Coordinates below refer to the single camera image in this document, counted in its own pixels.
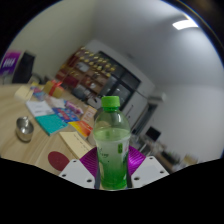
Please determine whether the teal book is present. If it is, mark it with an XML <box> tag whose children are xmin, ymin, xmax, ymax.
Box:
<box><xmin>34</xmin><ymin>113</ymin><xmax>69</xmax><ymax>137</ymax></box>

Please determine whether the white booklet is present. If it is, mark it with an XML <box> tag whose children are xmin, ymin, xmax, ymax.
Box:
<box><xmin>25</xmin><ymin>99</ymin><xmax>55</xmax><ymax>118</ymax></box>

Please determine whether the pale yellow book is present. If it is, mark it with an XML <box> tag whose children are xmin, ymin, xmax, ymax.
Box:
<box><xmin>13</xmin><ymin>85</ymin><xmax>35</xmax><ymax>102</ymax></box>

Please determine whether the wooden shelf unit with trophies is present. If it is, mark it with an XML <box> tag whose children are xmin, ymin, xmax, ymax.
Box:
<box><xmin>54</xmin><ymin>46</ymin><xmax>118</xmax><ymax>98</ymax></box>

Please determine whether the ceiling light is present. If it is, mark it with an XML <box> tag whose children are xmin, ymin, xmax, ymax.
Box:
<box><xmin>172</xmin><ymin>19</ymin><xmax>199</xmax><ymax>31</ymax></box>

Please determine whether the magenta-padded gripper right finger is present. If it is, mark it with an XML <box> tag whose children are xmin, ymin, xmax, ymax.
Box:
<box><xmin>126</xmin><ymin>145</ymin><xmax>170</xmax><ymax>189</ymax></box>

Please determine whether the orange book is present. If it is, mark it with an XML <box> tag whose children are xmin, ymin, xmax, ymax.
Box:
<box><xmin>68</xmin><ymin>119</ymin><xmax>94</xmax><ymax>138</ymax></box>

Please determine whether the small steel cup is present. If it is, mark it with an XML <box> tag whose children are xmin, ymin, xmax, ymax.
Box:
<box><xmin>15</xmin><ymin>116</ymin><xmax>35</xmax><ymax>143</ymax></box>

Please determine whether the purple sign board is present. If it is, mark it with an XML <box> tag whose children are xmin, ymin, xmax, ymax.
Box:
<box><xmin>0</xmin><ymin>49</ymin><xmax>23</xmax><ymax>77</ymax></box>

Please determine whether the long wooden side desk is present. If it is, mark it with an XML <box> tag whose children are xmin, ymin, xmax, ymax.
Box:
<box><xmin>139</xmin><ymin>136</ymin><xmax>201</xmax><ymax>171</ymax></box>

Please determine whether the yellow gift box red ribbon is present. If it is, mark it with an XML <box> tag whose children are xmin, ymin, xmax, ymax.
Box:
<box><xmin>42</xmin><ymin>79</ymin><xmax>65</xmax><ymax>99</ymax></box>

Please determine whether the blue colourful magazine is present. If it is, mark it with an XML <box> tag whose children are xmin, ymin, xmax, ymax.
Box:
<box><xmin>52</xmin><ymin>107</ymin><xmax>81</xmax><ymax>124</ymax></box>

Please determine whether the pale yellow flat booklet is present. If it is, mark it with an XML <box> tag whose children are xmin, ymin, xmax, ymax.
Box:
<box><xmin>59</xmin><ymin>131</ymin><xmax>95</xmax><ymax>160</ymax></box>

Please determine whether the black framed glass door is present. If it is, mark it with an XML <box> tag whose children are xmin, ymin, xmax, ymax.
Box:
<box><xmin>98</xmin><ymin>51</ymin><xmax>143</xmax><ymax>111</ymax></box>

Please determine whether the beige standing card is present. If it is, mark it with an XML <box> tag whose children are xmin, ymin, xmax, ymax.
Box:
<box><xmin>81</xmin><ymin>105</ymin><xmax>98</xmax><ymax>126</ymax></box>

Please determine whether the white air conditioner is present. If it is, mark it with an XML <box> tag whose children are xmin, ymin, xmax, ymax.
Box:
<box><xmin>148</xmin><ymin>91</ymin><xmax>167</xmax><ymax>103</ymax></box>

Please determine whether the green drink bottle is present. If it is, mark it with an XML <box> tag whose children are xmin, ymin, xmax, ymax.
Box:
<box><xmin>92</xmin><ymin>95</ymin><xmax>131</xmax><ymax>191</ymax></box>

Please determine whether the pink box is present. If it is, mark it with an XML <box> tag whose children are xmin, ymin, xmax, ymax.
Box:
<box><xmin>64</xmin><ymin>100</ymin><xmax>84</xmax><ymax>116</ymax></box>

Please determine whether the black computer monitor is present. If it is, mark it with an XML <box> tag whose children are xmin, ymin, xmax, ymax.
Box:
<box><xmin>145</xmin><ymin>126</ymin><xmax>162</xmax><ymax>142</ymax></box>

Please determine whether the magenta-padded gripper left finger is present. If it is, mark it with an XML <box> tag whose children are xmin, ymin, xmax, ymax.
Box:
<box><xmin>58</xmin><ymin>147</ymin><xmax>100</xmax><ymax>190</ymax></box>

